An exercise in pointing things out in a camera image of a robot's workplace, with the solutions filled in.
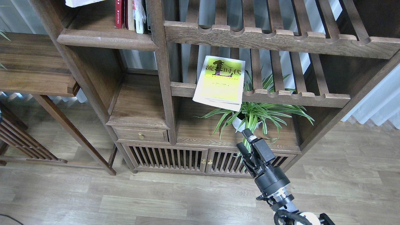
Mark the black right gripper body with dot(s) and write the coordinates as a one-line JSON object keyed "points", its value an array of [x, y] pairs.
{"points": [[268, 179]]}

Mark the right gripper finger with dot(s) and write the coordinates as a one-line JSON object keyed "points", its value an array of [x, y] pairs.
{"points": [[247, 158], [260, 149]]}

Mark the white purple book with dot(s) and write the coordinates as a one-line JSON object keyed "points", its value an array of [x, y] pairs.
{"points": [[78, 3]]}

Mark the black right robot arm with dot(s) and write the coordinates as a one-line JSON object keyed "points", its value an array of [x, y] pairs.
{"points": [[287, 213]]}

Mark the white plant pot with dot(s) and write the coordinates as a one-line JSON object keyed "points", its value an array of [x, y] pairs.
{"points": [[240, 123]]}

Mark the spider plant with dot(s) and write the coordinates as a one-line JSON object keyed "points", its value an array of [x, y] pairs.
{"points": [[267, 112]]}

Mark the wooden side table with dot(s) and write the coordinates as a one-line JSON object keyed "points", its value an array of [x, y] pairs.
{"points": [[31, 64]]}

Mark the yellow green book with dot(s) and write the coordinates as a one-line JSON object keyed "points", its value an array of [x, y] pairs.
{"points": [[221, 83]]}

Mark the dark wooden bookshelf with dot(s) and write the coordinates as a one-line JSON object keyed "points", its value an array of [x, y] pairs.
{"points": [[300, 53]]}

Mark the brass drawer knob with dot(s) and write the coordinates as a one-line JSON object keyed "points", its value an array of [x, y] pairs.
{"points": [[140, 136]]}

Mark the white curtain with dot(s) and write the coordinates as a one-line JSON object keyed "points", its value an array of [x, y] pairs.
{"points": [[381, 104]]}

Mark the upright white book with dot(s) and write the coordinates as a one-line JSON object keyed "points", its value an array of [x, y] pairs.
{"points": [[139, 16]]}

